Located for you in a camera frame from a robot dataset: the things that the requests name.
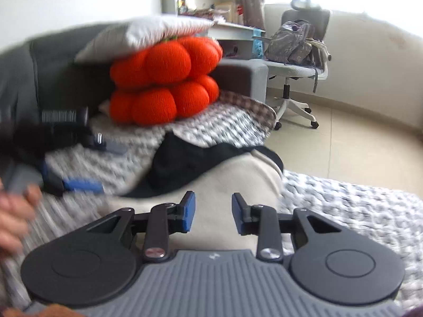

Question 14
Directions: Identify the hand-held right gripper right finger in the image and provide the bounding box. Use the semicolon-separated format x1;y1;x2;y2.
231;192;344;261

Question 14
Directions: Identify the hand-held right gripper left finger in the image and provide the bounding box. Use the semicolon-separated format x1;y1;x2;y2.
86;191;196;261

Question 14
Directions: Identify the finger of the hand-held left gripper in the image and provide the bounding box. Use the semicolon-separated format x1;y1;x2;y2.
41;162;104;196
82;133;127;156

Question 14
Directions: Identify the beige printed sweatshirt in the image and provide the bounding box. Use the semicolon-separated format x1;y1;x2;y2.
109;150;285;261

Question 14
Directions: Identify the black top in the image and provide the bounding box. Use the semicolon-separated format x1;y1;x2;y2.
126;132;285;199

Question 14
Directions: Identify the person's left hand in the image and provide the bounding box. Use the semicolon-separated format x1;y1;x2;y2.
0;178;43;259

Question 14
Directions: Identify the grey sofa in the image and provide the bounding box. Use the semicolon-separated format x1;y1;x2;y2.
0;23;269;159

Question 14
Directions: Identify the orange plush cushion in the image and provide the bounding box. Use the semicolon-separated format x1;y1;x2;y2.
109;36;223;126

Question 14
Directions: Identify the grey checked quilt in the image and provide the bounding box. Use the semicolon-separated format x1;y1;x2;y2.
0;91;423;311

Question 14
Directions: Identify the white pillow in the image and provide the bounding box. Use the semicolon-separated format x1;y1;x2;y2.
74;16;215;64

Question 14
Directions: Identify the grey office chair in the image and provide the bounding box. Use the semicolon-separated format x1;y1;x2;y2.
264;0;333;130

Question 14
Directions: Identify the teal bag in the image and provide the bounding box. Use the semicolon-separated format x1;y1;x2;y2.
252;30;265;59

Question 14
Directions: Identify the grey backpack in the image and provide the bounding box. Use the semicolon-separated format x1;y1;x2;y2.
264;20;316;65

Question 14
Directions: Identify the grey curtain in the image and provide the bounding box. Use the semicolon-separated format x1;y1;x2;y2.
236;0;275;29

